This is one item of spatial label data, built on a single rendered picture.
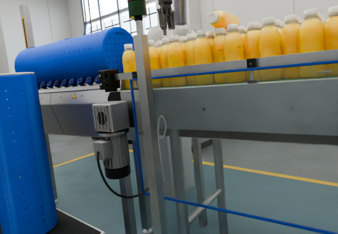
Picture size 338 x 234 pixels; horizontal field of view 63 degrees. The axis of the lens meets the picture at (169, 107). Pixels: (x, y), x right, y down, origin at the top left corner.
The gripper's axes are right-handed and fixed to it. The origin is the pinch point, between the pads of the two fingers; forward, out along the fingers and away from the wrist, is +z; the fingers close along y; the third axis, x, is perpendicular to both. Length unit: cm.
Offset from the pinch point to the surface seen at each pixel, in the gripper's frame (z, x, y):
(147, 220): 106, -23, 8
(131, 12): -2, 20, 52
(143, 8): -3, 23, 49
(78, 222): 100, -53, 35
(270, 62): 19, 60, 33
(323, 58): 20, 75, 33
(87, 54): 5.4, -34.2, 27.2
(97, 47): 3.1, -26.0, 26.8
